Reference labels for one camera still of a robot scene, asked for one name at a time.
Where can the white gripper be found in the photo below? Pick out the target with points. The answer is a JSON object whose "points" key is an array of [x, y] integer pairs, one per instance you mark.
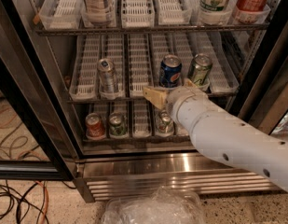
{"points": [[180, 98]]}

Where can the glass fridge door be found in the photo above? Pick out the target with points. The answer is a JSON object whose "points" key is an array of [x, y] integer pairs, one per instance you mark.
{"points": [[33, 73], [262, 99]]}

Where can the orange-red soda can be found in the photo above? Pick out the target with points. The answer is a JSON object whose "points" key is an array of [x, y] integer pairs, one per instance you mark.
{"points": [[95, 127]]}

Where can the green can bottom left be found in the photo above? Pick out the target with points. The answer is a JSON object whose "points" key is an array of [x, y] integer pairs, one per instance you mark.
{"points": [[117, 124]]}

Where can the beige labelled bottle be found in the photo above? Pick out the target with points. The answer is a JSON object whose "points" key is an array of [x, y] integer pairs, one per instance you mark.
{"points": [[99, 11]]}

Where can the green soda can middle shelf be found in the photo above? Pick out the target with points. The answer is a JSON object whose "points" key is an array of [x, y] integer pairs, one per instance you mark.
{"points": [[199, 68]]}

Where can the clear plastic bag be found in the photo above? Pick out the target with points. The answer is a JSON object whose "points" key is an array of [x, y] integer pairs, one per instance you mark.
{"points": [[163, 206]]}

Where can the bottom wire shelf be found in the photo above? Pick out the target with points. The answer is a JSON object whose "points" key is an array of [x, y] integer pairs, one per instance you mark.
{"points": [[132, 140]]}

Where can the steel fridge base grille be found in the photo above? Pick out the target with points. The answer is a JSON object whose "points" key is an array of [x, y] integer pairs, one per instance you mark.
{"points": [[102, 179]]}

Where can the middle wire shelf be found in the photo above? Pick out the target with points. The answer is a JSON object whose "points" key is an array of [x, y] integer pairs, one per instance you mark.
{"points": [[100, 100]]}

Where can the wire shelf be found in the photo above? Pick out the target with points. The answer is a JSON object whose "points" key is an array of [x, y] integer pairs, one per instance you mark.
{"points": [[132, 140], [100, 100], [152, 30]]}

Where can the right glass fridge door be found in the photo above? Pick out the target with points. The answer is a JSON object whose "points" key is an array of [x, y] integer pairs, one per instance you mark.
{"points": [[262, 99]]}

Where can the top wire shelf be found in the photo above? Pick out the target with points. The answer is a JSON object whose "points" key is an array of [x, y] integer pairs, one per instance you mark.
{"points": [[152, 30]]}

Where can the left glass fridge door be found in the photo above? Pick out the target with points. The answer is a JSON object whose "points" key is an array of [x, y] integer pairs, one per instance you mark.
{"points": [[33, 73]]}

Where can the blue pepsi can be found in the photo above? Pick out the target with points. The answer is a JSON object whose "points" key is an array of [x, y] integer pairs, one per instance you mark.
{"points": [[170, 71]]}

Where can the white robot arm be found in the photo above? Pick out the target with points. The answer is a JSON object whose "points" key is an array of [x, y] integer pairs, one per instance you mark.
{"points": [[220, 136]]}

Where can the silver soda can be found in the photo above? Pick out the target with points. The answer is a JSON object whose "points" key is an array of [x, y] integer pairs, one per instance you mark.
{"points": [[107, 75]]}

